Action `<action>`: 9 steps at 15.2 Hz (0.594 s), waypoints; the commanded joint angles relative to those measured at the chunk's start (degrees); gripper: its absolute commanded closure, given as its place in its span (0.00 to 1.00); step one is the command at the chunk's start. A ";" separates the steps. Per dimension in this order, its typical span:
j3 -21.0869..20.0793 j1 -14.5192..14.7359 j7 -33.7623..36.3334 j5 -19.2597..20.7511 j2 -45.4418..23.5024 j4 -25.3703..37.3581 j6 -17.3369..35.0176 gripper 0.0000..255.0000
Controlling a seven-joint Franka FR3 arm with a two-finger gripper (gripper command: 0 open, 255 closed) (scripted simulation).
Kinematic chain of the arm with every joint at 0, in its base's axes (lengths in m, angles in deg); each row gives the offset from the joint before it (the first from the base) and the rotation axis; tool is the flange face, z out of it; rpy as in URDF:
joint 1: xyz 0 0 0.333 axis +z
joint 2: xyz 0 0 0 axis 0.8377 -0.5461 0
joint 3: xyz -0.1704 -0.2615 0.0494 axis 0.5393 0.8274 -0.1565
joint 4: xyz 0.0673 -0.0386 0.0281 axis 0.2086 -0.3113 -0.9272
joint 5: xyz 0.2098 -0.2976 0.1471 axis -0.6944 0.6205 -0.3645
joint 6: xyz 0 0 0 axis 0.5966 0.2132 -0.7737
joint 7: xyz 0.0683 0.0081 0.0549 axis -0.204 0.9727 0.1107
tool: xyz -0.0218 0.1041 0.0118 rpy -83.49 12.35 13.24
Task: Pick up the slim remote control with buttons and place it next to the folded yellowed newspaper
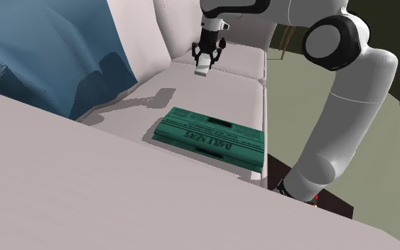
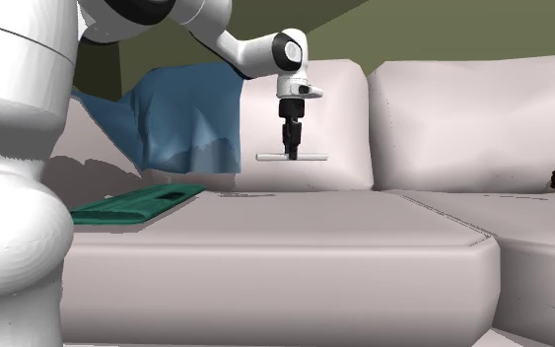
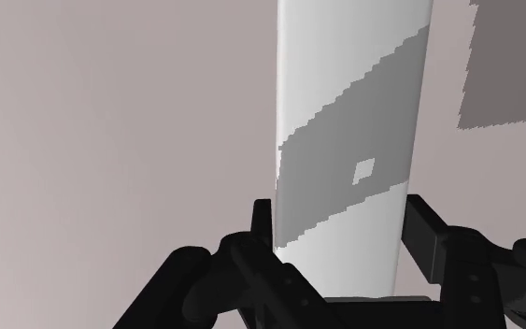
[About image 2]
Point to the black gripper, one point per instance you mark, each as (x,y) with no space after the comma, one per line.
(291,108)

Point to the white stick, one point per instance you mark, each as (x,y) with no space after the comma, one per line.
(272,157)

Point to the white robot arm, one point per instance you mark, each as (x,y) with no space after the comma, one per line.
(15,144)

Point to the pale pink sofa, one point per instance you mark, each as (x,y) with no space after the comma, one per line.
(306,240)

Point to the blue blanket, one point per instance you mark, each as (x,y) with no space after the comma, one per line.
(185,120)

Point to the flat green case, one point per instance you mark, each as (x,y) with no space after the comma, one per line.
(133,206)

